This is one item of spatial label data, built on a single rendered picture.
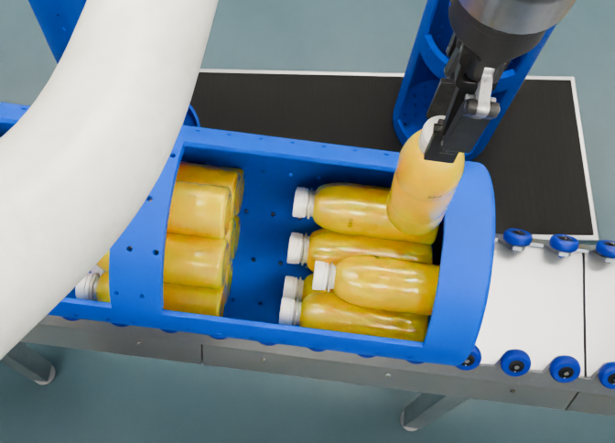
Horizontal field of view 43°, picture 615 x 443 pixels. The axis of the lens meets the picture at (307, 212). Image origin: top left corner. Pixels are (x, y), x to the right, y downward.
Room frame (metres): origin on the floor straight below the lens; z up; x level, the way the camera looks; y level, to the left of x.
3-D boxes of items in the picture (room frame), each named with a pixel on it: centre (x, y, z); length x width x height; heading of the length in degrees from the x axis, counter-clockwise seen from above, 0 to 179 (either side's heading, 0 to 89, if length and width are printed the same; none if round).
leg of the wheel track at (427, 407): (0.30, -0.34, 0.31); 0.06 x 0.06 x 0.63; 0
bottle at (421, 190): (0.38, -0.13, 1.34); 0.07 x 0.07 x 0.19
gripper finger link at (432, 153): (0.35, -0.12, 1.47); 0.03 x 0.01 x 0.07; 90
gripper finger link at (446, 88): (0.40, -0.12, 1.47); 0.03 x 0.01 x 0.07; 90
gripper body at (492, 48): (0.38, -0.12, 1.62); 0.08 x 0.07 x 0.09; 0
